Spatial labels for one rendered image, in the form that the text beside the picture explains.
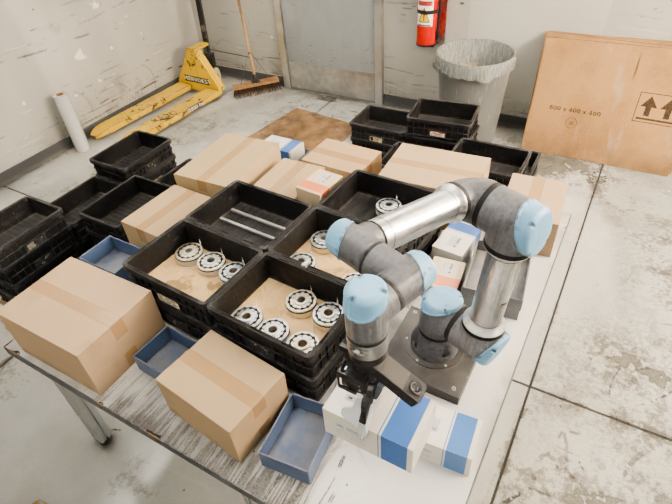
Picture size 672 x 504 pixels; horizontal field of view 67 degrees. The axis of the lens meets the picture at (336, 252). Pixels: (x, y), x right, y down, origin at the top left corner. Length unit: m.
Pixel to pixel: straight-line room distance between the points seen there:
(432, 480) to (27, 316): 1.33
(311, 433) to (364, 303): 0.80
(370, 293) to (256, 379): 0.73
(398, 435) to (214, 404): 0.60
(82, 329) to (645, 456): 2.17
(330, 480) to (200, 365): 0.49
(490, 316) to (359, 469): 0.54
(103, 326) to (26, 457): 1.14
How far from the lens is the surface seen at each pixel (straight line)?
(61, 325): 1.81
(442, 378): 1.61
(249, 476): 1.53
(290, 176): 2.26
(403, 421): 1.07
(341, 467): 1.51
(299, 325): 1.63
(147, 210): 2.24
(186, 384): 1.54
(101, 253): 2.21
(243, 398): 1.46
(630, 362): 2.83
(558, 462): 2.41
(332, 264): 1.82
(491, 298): 1.34
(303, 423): 1.58
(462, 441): 1.45
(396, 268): 0.90
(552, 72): 4.15
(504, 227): 1.18
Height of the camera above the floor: 2.05
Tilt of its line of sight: 41 degrees down
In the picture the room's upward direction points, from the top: 5 degrees counter-clockwise
